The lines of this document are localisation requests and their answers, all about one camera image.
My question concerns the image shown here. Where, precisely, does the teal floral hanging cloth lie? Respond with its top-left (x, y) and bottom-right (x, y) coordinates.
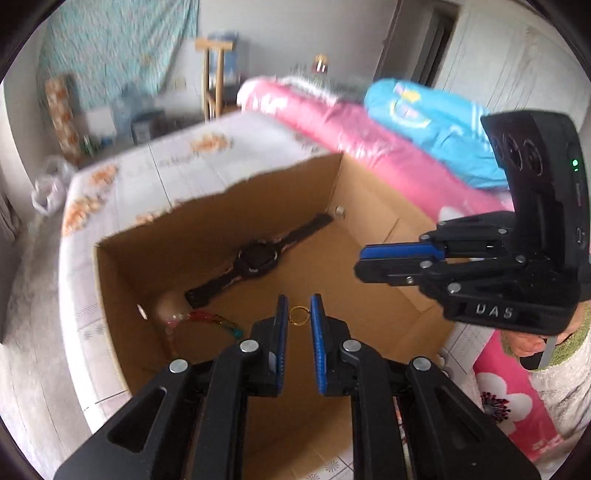
top-left (37, 0), bottom-right (201, 112)

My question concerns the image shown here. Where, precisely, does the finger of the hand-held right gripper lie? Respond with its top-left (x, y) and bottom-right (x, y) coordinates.
top-left (355, 253), bottom-right (528, 303)
top-left (360, 212), bottom-right (517, 261)

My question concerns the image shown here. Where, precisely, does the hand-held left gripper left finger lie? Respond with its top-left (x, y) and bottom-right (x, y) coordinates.
top-left (53, 294), bottom-right (289, 480)

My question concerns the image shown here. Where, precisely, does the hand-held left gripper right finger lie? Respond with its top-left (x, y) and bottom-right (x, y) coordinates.
top-left (309, 293), bottom-right (541, 480)

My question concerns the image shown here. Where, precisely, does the grey lace cloth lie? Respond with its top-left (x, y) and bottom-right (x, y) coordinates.
top-left (281, 71), bottom-right (365, 95)

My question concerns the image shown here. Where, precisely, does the person's right hand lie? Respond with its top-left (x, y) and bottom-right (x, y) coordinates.
top-left (501, 329), bottom-right (548, 372)

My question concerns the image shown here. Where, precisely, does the blue garment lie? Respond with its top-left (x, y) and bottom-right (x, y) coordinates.
top-left (362, 78), bottom-right (513, 190)

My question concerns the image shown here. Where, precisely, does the clear water jug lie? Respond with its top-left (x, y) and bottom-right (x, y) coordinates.
top-left (113, 83), bottom-right (155, 134)

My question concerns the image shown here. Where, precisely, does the white box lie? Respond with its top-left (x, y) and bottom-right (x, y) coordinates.
top-left (85, 106), bottom-right (116, 139)

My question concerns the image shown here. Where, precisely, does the floral grey plaid table cover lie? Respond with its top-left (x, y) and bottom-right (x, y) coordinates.
top-left (58, 111), bottom-right (485, 480)

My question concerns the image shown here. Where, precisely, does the brown cardboard box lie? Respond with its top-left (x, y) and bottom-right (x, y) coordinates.
top-left (92, 152), bottom-right (458, 467)

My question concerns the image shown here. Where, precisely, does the patterned orange roll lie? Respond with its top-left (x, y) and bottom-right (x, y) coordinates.
top-left (44, 74), bottom-right (86, 155)

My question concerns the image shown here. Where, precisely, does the wooden chair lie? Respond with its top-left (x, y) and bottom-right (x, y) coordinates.
top-left (194, 37), bottom-right (236, 121)

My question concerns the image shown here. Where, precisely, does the white plastic bag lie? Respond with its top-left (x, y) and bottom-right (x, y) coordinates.
top-left (31, 157), bottom-right (77, 214)

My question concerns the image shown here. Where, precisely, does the white panelled wardrobe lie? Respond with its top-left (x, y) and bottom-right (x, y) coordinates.
top-left (431, 0), bottom-right (591, 139)

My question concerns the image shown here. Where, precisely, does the pink floral blanket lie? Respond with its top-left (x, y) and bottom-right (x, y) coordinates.
top-left (236, 76), bottom-right (568, 467)

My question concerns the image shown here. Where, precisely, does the black smartwatch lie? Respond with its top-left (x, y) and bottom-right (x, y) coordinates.
top-left (185, 213), bottom-right (335, 309)

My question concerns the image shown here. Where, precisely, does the pink and green bead bracelet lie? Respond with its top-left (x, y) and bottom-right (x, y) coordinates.
top-left (164, 309), bottom-right (243, 342)

